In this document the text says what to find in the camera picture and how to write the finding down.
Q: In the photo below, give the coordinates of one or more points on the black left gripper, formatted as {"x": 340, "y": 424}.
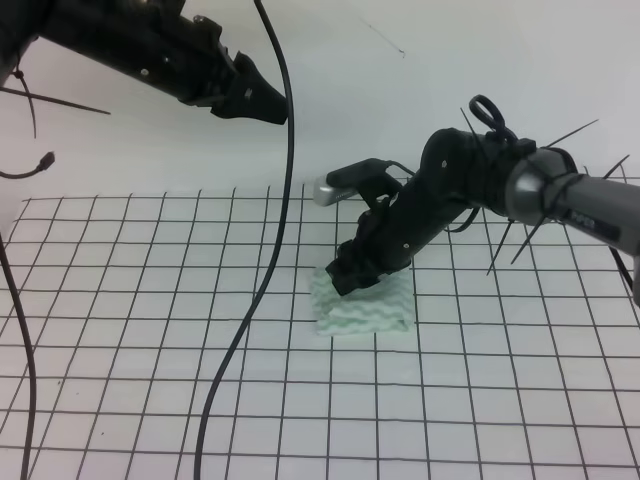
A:
{"x": 185, "y": 59}

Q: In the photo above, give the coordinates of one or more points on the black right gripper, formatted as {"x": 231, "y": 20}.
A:
{"x": 386, "y": 239}

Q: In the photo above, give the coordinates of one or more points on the green white wavy towel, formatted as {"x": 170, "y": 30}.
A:
{"x": 387, "y": 306}

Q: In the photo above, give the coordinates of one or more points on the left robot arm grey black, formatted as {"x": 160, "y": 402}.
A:
{"x": 101, "y": 30}

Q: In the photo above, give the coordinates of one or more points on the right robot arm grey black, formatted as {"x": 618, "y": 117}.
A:
{"x": 459, "y": 171}

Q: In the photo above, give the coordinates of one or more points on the white black-grid tablecloth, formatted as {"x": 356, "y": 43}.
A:
{"x": 522, "y": 364}

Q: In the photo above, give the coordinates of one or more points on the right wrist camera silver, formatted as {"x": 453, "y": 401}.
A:
{"x": 367, "y": 178}

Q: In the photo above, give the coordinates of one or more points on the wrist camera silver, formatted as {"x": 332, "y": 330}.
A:
{"x": 169, "y": 7}
{"x": 367, "y": 178}

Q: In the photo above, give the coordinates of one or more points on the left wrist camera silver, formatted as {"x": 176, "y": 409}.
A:
{"x": 169, "y": 7}

